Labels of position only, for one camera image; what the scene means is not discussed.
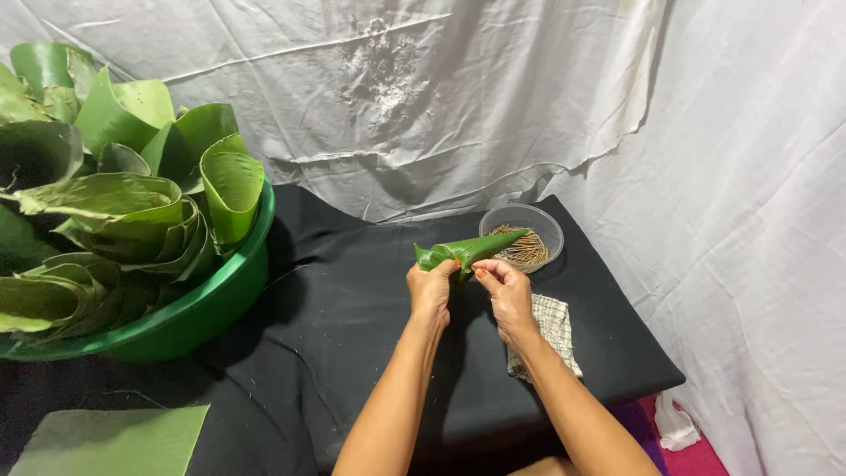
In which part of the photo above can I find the person's right hand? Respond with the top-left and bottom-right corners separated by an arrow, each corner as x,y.
471,258 -> 535,345

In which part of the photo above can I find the person's left hand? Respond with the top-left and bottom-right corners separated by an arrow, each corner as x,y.
406,258 -> 461,329

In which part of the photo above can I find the green banana leaf cone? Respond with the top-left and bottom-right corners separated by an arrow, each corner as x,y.
414,228 -> 531,284

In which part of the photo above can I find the checkered white cloth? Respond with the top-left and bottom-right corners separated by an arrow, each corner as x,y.
506,294 -> 584,383

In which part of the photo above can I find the pile of wooden sticks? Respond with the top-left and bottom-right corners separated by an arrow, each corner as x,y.
488,224 -> 549,266

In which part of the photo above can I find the clear plastic bowl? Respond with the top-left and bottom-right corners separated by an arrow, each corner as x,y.
479,204 -> 564,275

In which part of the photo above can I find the black table cloth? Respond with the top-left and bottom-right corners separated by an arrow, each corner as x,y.
0,184 -> 687,476

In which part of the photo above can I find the white backdrop sheet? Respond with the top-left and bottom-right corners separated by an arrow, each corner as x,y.
0,0 -> 846,476

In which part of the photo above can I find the white crumpled cloth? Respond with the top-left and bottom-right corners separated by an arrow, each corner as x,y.
654,391 -> 701,452

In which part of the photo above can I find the green plastic basin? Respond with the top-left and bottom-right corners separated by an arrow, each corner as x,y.
0,173 -> 276,364

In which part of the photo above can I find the heap of rolled banana leaves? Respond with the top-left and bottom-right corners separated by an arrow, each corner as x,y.
0,41 -> 265,345

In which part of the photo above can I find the flat banana leaf sheet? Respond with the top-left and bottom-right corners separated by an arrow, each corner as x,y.
7,404 -> 211,476

